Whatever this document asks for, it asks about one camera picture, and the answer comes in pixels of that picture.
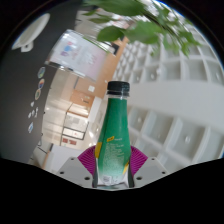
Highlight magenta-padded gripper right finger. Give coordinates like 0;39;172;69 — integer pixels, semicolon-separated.
127;144;171;189

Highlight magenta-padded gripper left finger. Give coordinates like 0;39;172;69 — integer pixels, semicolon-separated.
55;144;99;189

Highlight green plastic drink bottle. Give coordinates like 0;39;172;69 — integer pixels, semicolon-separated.
94;80;132;188

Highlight recessed ceiling lights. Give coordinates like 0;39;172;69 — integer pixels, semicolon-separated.
133;46;221;148

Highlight blue sticker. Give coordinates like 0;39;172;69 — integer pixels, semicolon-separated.
27;121;35;134

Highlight round yellowish sticker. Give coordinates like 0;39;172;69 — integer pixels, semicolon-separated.
34;88;43;101

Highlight round reddish sticker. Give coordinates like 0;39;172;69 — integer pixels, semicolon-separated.
37;78;46;90

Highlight round greenish sticker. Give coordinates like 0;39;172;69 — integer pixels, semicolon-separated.
37;66;46;79

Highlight green leafy potted plant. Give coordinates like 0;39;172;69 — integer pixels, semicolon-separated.
81;0;202;58

